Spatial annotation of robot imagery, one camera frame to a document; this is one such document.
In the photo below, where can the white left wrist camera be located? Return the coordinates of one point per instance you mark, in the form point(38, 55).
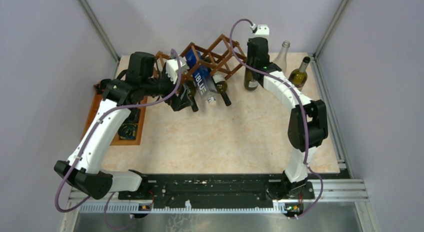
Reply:
point(172, 67)

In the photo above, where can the brown wooden compartment tray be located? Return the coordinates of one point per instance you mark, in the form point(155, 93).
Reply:
point(115, 141)

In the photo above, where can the aluminium frame rail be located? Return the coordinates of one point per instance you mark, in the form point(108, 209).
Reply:
point(364, 210)

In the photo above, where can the brown wooden wine rack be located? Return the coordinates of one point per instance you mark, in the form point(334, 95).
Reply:
point(216, 57)

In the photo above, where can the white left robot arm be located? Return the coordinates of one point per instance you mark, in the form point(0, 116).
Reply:
point(120, 96)

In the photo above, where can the black object behind tray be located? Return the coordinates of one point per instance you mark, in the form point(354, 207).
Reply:
point(101, 86)

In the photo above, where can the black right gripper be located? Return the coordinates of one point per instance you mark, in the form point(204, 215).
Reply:
point(248, 53)

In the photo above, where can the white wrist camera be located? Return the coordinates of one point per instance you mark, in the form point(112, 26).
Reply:
point(172, 67)
point(260, 31)

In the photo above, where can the dark green labelled wine bottle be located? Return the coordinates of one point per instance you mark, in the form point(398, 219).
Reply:
point(250, 80)

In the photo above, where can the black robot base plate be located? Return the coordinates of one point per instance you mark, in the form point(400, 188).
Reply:
point(218, 191)

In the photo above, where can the olive green wine bottle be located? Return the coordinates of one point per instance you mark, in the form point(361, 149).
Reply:
point(299, 76)

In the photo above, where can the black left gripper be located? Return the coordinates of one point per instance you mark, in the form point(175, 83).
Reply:
point(176, 102)

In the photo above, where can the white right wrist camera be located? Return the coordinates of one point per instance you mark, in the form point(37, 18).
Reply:
point(260, 31)

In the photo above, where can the green white-labelled wine bottle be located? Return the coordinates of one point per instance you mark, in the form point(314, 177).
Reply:
point(221, 86)

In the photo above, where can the blue square vodka bottle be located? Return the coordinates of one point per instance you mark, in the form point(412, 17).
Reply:
point(202, 79)

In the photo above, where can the black coiled item in tray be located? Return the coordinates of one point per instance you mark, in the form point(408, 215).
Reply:
point(128, 130)

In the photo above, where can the dark green lower wine bottle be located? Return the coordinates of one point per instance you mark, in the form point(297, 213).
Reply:
point(191, 94)

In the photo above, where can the clear glass wine bottle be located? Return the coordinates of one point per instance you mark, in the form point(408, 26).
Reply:
point(281, 58)

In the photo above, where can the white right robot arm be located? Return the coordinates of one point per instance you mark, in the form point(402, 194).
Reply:
point(308, 124)

